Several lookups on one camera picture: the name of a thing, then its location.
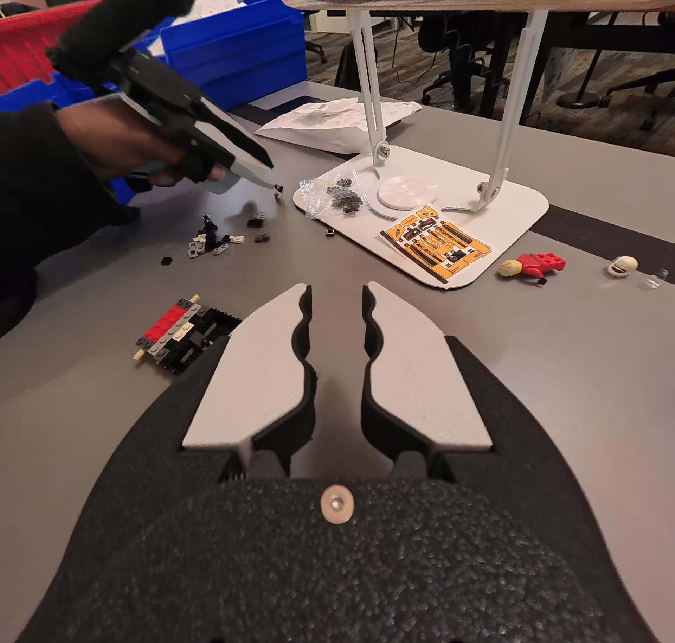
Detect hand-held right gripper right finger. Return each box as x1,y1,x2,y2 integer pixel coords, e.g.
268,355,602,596
360,281,494,479

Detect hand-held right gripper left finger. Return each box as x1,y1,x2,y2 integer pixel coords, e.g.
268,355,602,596
181,282,318,479

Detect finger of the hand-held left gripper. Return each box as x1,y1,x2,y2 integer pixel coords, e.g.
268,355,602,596
196,123,283,190
194,100,275,169

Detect small brick pieces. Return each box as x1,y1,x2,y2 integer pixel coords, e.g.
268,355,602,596
160,210,272,266

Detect brick car chassis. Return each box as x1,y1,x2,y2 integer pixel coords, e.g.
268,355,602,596
132,295,243,376

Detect white book stand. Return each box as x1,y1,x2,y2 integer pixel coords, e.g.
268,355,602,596
285,0,615,289

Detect person's left forearm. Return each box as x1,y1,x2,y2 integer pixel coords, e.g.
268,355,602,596
0,102,140,338

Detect grey desk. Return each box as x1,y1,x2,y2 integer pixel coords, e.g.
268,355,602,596
0,81,675,643

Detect person's left hand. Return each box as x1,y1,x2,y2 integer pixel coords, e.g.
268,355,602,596
55,94,212,190

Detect white printed paper bag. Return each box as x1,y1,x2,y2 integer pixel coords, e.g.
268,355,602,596
255,100,423,154

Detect clear bag of black gears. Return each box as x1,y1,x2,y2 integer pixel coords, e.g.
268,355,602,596
298,171,380,219

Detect red plastic bin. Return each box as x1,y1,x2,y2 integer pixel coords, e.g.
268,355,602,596
0,0,101,95

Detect orange sticker sheet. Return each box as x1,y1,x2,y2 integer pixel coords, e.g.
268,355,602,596
380,204,495,283

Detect red minifigure torso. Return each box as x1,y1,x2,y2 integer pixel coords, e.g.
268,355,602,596
498,253,567,286

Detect black office chair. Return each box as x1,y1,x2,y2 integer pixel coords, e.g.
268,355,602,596
419,12,483,113

